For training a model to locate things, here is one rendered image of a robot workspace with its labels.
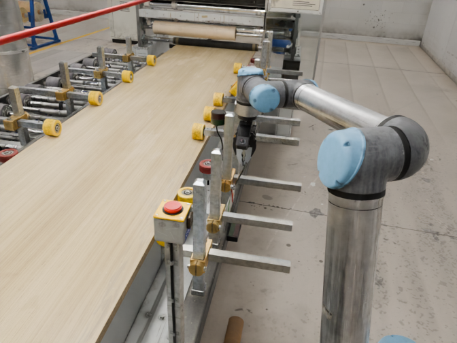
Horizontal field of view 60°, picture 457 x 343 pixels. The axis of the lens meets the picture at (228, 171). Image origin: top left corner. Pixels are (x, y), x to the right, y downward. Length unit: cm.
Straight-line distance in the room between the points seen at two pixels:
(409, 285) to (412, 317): 26
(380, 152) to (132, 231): 86
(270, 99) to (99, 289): 76
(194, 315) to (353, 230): 69
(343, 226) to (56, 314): 75
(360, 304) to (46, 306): 78
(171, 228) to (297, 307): 158
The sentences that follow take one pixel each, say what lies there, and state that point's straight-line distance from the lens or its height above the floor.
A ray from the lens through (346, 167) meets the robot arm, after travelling 77.
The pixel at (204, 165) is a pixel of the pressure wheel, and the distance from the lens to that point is 172.
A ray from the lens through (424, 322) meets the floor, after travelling 255.
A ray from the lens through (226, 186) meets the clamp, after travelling 168.
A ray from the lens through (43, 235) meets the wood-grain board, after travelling 142.
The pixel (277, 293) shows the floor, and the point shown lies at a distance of 242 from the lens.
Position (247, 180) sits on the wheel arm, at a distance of 172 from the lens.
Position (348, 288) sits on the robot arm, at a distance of 90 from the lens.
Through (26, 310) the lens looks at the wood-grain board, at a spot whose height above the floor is 90.
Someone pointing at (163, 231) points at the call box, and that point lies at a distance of 89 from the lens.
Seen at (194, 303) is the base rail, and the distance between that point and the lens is 138.
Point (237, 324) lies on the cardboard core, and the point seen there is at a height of 8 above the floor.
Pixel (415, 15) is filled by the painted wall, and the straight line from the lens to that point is 1030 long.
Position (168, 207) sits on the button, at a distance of 88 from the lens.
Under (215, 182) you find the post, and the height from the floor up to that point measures 100.
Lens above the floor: 173
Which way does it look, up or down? 29 degrees down
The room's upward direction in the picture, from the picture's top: 3 degrees clockwise
